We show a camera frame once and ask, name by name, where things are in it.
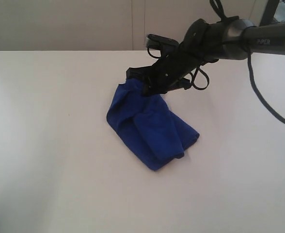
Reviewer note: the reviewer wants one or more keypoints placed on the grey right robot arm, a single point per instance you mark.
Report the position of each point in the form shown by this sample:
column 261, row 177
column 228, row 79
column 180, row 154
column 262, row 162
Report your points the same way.
column 242, row 38

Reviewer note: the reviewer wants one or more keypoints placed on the blue towel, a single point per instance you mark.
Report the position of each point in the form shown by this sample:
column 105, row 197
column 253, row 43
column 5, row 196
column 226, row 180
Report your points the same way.
column 148, row 127

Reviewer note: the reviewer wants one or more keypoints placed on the black window frame post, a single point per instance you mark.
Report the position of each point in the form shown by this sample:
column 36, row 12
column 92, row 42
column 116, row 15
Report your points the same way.
column 269, row 12

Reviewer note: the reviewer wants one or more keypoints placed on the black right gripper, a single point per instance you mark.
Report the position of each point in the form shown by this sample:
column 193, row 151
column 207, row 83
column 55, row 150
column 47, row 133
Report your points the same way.
column 202, row 44

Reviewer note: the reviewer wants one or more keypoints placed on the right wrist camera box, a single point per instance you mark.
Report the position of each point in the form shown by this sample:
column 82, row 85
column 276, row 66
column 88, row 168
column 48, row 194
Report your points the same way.
column 163, row 44

